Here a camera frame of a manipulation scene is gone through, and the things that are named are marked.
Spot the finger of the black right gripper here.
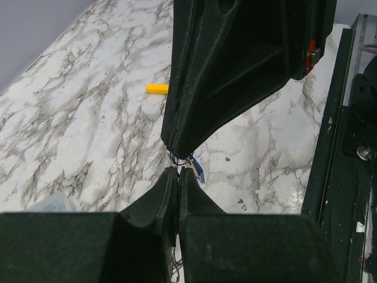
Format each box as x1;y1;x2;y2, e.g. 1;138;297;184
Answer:
161;1;205;151

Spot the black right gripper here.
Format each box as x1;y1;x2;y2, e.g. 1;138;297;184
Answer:
172;0;336;159

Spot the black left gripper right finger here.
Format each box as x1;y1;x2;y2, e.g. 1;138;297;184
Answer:
178;169;336;282

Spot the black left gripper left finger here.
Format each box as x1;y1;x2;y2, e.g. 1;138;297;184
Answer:
1;167;178;282

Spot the split keyring five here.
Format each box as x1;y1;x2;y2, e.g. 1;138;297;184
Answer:
167;152;193;167

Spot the clear plastic screw organizer box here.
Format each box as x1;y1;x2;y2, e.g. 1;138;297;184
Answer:
26;192;74;213

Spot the yellow handled screwdriver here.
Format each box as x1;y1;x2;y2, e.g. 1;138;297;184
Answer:
145;84;169;94

